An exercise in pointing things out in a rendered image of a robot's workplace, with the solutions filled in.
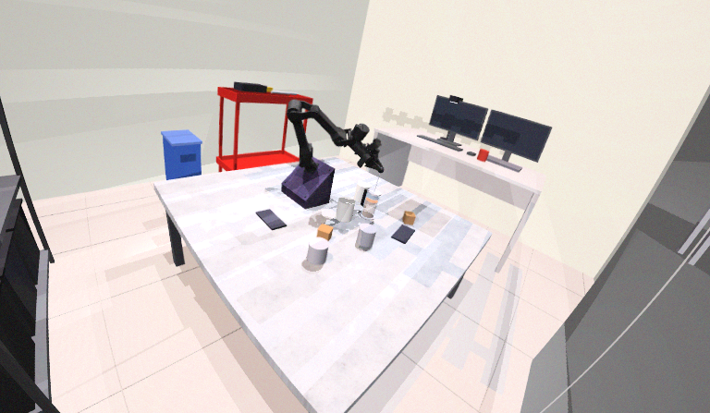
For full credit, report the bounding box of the white cylinder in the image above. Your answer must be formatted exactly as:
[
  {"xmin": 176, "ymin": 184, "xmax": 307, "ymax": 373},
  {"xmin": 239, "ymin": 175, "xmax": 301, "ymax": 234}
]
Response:
[
  {"xmin": 335, "ymin": 197, "xmax": 355, "ymax": 223},
  {"xmin": 354, "ymin": 182, "xmax": 372, "ymax": 202}
]

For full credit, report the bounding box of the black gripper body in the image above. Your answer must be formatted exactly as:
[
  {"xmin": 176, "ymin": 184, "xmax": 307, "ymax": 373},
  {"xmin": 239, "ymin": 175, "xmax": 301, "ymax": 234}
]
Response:
[{"xmin": 354, "ymin": 142, "xmax": 380, "ymax": 168}]

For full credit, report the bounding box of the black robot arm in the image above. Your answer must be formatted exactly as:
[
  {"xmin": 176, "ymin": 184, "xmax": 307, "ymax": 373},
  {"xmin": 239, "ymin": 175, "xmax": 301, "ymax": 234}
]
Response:
[{"xmin": 287, "ymin": 100, "xmax": 382, "ymax": 174}]

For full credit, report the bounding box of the orange cube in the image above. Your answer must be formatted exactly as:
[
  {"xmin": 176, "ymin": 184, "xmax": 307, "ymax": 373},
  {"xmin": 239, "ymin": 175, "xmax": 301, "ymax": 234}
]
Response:
[
  {"xmin": 403, "ymin": 211, "xmax": 416, "ymax": 225},
  {"xmin": 316, "ymin": 225, "xmax": 333, "ymax": 241}
]

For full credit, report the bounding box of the glass french press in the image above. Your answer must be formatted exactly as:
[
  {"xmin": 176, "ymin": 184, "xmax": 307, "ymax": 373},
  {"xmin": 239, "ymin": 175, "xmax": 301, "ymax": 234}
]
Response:
[{"xmin": 360, "ymin": 177, "xmax": 382, "ymax": 220}]

